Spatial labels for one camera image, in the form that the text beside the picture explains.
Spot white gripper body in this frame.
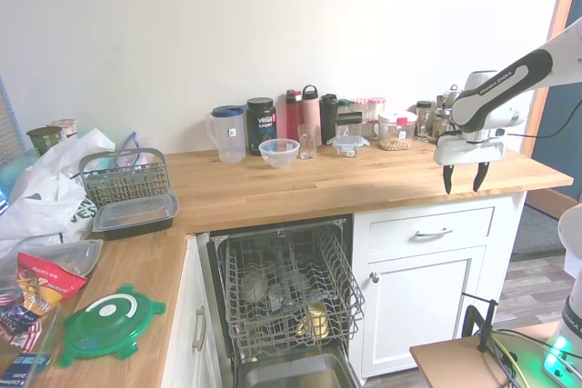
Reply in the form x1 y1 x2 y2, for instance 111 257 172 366
431 131 507 167

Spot open black dishwasher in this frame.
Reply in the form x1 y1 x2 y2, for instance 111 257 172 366
206 214 361 388

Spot silver stovetop coffee pot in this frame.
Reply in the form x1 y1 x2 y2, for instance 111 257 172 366
434 84 464 137

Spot glass spice jar dark lid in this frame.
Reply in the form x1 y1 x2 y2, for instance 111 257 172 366
415 100 434 140

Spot clear canister of chickpeas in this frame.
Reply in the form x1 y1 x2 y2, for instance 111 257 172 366
376 111 418 152

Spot white cabinet drawer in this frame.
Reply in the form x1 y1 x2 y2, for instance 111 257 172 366
366 206 497 254

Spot dark floor mat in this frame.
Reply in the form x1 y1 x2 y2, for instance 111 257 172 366
509 203 566 263

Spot jar with red checked lid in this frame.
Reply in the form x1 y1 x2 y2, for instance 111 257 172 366
366 96 387 122
348 96 370 122

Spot glass container with teal lid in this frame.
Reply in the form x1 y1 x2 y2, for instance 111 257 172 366
330 120 371 159

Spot black water bottle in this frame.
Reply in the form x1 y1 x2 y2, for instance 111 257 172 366
318 93 341 146

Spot white cabinet door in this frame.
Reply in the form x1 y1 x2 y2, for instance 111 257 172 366
365 257 477 378

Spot clear drinking glass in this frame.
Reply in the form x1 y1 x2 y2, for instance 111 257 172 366
296 123 320 161

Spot black clamp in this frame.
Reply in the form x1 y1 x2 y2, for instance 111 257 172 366
460 291 499 353

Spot pink bottle with black cap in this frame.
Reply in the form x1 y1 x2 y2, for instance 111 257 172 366
300 84 323 147

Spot red water bottle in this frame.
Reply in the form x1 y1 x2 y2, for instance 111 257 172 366
284 89 304 141

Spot clear plastic bowl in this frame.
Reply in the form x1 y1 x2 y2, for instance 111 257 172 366
257 137 302 171

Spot small wooden robot table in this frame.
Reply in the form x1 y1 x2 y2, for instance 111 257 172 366
408 320 582 388

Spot black Vega Sport tub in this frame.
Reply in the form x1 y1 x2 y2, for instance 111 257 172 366
245 96 279 157

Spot yellow mug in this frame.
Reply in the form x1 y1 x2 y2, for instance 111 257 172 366
296 301 331 340

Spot clear pitcher with blue lid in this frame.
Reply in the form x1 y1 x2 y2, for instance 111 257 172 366
205 105 247 164

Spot black food container clear lid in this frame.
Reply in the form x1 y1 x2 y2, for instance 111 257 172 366
91 193 180 242

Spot clear zip bag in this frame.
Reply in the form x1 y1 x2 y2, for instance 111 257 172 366
115 132 155 167

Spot grey cutlery basket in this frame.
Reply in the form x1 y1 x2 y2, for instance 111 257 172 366
78 147 173 210

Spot green round container lid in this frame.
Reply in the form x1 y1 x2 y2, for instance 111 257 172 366
55 283 168 369

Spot white yogurt tub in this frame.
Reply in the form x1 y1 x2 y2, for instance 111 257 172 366
46 118 80 141

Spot clear plastic container lid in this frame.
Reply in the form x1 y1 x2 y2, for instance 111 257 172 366
0 238 105 281

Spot dark green cup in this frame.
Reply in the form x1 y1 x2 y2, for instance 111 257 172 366
25 125 63 156

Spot white plastic shopping bag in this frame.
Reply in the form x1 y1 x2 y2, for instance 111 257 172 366
0 127 117 255

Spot red snack bag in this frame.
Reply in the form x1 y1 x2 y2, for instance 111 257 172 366
15 251 88 317

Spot teal round object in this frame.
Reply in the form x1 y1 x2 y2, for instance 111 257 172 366
0 154 43 199

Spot snack bags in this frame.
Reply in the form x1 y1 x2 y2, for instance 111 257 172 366
0 285 65 388

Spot silver drawer handle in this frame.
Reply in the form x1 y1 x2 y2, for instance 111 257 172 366
413 227 454 240

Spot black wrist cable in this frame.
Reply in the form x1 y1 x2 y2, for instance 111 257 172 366
507 99 582 140

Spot grey wire dishwasher rack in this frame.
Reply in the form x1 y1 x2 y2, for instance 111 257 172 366
216 218 366 353

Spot wooden door frame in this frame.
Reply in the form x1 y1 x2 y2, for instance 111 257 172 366
520 0 582 160

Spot silver cabinet pull handle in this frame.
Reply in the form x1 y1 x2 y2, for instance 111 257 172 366
192 305 208 353

